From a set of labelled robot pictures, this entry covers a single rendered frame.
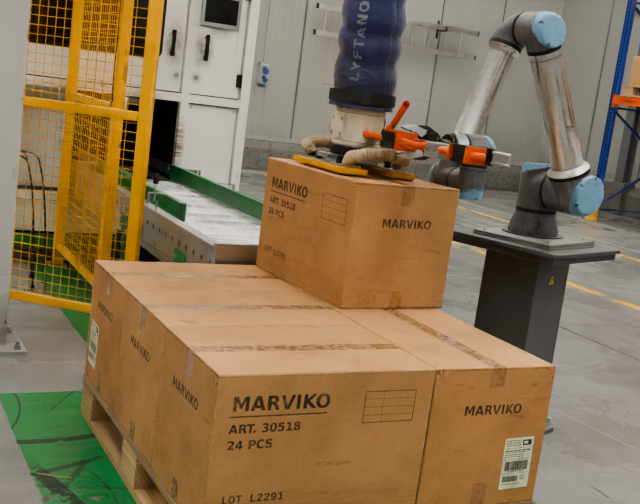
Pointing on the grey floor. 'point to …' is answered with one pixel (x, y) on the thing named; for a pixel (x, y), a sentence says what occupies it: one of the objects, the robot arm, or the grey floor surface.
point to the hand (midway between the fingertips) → (403, 140)
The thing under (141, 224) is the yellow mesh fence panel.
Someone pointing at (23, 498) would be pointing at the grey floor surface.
